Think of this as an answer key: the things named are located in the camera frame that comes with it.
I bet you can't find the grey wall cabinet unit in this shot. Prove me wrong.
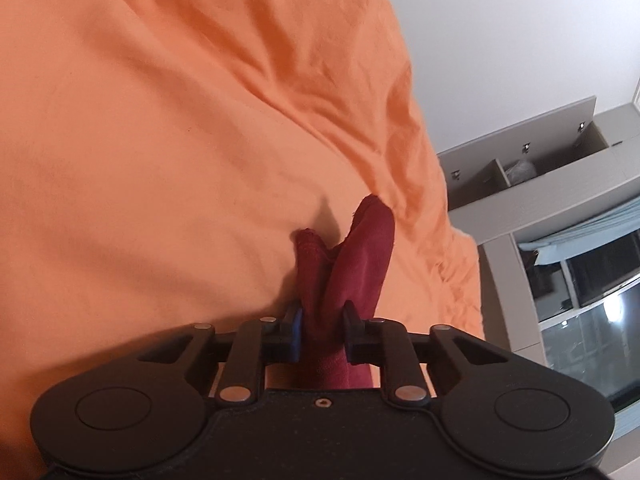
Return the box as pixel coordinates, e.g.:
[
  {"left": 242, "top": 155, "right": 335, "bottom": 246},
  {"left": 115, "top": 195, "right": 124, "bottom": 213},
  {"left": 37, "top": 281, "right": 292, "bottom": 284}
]
[{"left": 437, "top": 95, "right": 640, "bottom": 413}]

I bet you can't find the orange bed sheet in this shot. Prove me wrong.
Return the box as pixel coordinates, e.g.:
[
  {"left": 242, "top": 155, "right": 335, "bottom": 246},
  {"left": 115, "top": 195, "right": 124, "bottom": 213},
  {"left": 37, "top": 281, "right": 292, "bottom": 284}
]
[{"left": 0, "top": 0, "right": 486, "bottom": 461}]

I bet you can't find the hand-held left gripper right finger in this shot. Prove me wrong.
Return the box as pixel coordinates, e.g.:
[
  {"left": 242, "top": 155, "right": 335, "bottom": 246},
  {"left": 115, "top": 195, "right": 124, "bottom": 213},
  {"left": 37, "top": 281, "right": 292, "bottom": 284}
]
[{"left": 342, "top": 300, "right": 509, "bottom": 406}]

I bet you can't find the dark red knit garment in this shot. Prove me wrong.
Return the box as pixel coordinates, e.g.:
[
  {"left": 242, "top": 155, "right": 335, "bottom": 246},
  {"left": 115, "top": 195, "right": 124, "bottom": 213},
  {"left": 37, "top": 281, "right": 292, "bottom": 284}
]
[{"left": 292, "top": 194, "right": 397, "bottom": 391}]

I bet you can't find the light blue curtain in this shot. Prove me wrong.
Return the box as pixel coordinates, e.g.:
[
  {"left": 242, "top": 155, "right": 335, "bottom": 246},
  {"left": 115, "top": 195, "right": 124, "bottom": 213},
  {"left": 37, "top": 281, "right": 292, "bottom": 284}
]
[{"left": 517, "top": 199, "right": 640, "bottom": 267}]

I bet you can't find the glass window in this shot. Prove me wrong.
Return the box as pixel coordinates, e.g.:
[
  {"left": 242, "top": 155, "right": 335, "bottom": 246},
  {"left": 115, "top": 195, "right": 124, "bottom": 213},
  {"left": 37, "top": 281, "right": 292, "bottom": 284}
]
[{"left": 520, "top": 230, "right": 640, "bottom": 411}]

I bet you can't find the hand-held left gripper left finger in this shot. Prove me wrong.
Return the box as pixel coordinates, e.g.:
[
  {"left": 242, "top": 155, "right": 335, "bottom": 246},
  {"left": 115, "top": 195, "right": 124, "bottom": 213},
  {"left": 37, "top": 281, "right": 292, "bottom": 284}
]
[{"left": 136, "top": 300, "right": 304, "bottom": 406}]

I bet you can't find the clear plastic bag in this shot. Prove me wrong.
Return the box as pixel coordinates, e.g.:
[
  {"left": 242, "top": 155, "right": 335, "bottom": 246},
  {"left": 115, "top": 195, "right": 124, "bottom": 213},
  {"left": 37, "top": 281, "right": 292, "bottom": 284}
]
[{"left": 502, "top": 157, "right": 539, "bottom": 187}]

